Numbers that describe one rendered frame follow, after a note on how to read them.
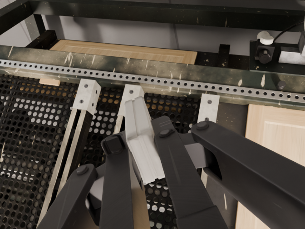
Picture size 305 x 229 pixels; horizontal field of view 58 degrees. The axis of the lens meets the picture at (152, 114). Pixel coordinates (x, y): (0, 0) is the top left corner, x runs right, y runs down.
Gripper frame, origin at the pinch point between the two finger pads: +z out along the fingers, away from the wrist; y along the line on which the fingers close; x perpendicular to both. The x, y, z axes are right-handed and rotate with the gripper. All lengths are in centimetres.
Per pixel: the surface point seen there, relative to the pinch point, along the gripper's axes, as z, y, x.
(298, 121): 66, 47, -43
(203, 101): 74, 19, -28
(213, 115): 70, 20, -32
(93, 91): 89, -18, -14
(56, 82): 102, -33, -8
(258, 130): 67, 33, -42
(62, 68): 100, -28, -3
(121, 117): 78, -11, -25
